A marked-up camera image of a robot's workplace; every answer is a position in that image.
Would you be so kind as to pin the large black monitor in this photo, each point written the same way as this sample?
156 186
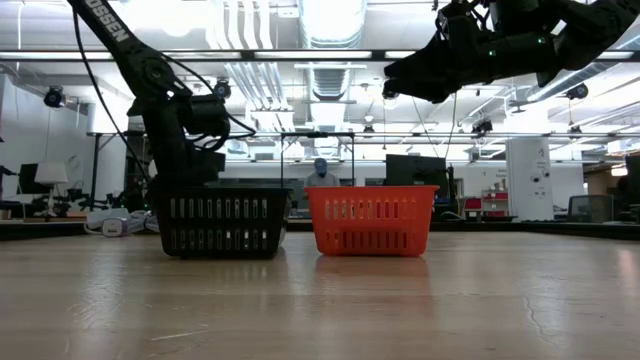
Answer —
415 170

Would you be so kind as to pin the white round column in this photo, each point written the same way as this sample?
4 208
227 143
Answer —
529 180

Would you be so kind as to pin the orange slotted plastic basket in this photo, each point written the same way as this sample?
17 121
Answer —
372 222

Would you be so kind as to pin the black ceiling-hung camera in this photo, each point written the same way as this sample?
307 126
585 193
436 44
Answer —
482 127
222 90
578 91
54 97

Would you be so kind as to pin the person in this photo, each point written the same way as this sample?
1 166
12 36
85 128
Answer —
321 177

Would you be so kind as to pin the white desk lamp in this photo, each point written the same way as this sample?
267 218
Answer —
51 172

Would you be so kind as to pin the black overhead beam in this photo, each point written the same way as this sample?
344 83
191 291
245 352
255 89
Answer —
310 55

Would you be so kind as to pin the black slotted plastic basket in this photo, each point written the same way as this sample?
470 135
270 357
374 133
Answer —
220 222

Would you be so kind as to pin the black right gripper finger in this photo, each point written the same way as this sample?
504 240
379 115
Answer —
425 89
425 62

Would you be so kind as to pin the small black monitor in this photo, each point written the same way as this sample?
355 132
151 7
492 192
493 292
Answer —
26 177

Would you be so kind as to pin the black tall stand frame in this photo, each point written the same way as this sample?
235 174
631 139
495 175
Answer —
317 134

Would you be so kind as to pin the red drawer cabinet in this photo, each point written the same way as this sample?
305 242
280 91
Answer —
487 204

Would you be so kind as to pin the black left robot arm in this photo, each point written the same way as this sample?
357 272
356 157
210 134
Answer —
115 35

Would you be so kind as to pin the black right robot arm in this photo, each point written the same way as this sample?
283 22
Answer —
590 30

